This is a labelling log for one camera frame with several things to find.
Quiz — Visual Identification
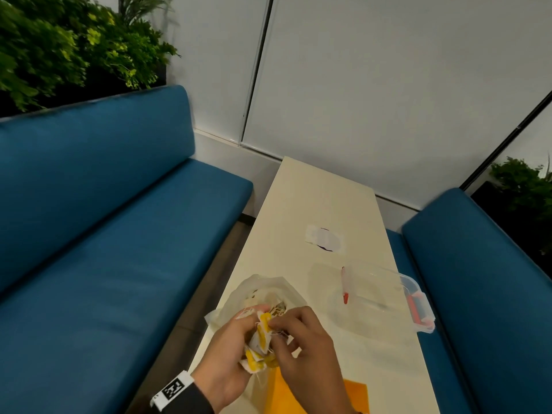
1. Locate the green leafy plant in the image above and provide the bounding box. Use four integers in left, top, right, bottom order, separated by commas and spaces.
489, 157, 552, 255
0, 0, 180, 113

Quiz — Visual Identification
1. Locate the person's left forearm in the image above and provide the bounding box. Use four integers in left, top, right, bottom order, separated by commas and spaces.
127, 381, 216, 414

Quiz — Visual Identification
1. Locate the blue sofa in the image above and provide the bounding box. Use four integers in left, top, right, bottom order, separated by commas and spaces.
0, 85, 254, 414
386, 188, 552, 414

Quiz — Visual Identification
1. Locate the person's right hand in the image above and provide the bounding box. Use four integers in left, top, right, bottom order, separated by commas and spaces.
268, 305, 357, 414

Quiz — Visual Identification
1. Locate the yellow tray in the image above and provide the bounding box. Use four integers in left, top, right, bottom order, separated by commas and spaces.
258, 366, 370, 414

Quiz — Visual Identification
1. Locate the clear box with red latches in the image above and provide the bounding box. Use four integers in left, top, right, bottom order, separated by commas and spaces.
310, 260, 436, 335

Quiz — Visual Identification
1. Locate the bunch of tea bags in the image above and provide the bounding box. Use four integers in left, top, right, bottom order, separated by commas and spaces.
235, 309, 294, 375

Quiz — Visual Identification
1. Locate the clear plastic bag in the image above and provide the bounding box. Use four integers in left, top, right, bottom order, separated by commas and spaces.
205, 274, 309, 337

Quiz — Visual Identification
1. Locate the person's left hand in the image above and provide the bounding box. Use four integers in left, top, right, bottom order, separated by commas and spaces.
191, 304, 270, 412

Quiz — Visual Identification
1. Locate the white paper patch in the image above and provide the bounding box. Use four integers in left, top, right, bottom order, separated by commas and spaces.
304, 224, 348, 255

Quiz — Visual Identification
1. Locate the black metal pole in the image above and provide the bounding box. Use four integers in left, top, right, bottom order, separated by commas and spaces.
459, 90, 552, 191

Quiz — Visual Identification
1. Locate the white marker wristband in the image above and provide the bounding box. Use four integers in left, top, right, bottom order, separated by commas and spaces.
149, 370, 196, 412

